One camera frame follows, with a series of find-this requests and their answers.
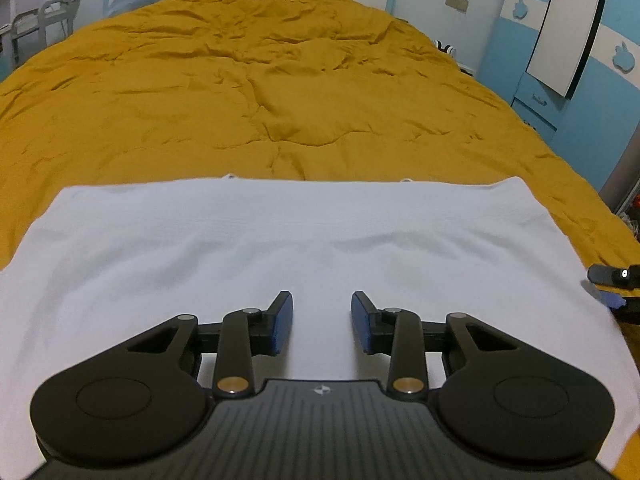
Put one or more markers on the white board with black frame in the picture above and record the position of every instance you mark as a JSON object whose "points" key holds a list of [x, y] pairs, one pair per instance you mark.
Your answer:
{"points": [[565, 35]]}

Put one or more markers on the grey rolling cart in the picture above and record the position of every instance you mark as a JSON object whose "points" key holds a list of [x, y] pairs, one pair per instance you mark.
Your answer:
{"points": [[47, 9]]}

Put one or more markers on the beige wall switch panel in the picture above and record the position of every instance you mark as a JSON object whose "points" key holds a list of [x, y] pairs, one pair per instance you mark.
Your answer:
{"points": [[456, 2]]}

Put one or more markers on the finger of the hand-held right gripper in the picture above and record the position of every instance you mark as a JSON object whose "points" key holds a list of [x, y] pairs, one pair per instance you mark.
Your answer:
{"points": [[607, 297]]}

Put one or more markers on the white printed sweatshirt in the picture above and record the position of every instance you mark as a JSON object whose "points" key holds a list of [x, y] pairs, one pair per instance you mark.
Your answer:
{"points": [[300, 240]]}

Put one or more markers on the blue and white wardrobe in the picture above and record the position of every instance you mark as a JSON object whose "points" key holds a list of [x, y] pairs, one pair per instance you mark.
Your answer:
{"points": [[617, 15]]}

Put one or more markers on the black and white headphones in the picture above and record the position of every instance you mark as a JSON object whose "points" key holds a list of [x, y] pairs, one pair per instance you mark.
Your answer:
{"points": [[446, 49]]}

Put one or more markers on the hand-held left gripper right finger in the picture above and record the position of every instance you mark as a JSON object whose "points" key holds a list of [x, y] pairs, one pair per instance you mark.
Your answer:
{"points": [[361, 325]]}

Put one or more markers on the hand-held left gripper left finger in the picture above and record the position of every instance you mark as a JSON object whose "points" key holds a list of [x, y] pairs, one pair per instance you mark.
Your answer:
{"points": [[282, 325]]}

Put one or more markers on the yellow quilted blanket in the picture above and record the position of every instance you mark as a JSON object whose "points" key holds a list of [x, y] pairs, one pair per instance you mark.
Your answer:
{"points": [[250, 85]]}

